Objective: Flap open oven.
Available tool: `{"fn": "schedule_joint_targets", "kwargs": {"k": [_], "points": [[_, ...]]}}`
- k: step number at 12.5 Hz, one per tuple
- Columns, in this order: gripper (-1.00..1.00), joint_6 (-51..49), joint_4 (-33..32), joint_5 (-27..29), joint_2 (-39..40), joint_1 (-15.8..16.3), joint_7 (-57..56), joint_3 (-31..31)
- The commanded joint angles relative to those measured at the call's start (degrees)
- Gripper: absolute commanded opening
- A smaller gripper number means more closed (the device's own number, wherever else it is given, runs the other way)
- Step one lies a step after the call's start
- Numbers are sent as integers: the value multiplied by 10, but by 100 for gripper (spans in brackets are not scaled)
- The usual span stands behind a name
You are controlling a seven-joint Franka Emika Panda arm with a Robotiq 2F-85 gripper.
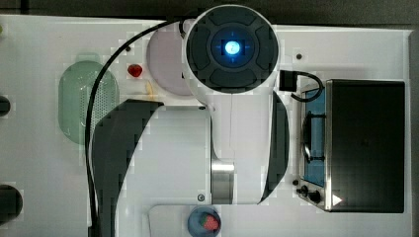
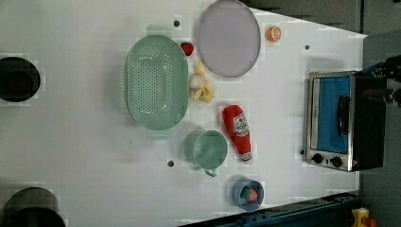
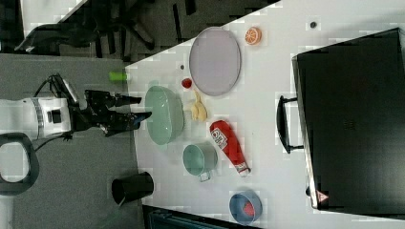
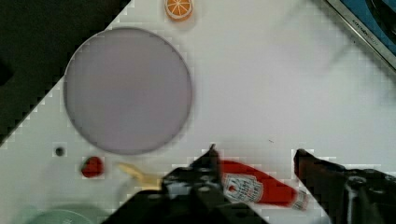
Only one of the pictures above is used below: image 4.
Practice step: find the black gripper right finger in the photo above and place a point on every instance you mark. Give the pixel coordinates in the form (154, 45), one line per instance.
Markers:
(348, 196)

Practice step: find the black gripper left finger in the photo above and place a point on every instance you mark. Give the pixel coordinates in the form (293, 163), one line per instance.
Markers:
(189, 188)

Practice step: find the silver toaster oven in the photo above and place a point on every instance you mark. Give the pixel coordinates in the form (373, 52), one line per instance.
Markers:
(373, 21)

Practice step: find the red ketchup bottle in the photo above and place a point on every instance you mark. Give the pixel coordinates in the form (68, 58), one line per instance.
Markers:
(243, 183)

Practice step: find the peeled banana toy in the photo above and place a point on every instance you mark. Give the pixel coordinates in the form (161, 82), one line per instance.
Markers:
(146, 181)

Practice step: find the red strawberry toy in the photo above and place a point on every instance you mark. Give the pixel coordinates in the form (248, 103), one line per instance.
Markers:
(92, 167)

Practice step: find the lavender round plate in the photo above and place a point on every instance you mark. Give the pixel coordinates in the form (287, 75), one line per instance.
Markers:
(128, 91)

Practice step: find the green mug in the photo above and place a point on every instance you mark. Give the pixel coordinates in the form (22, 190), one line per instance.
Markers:
(59, 217)

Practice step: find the orange slice toy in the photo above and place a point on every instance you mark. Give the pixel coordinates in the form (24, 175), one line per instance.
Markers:
(178, 10)

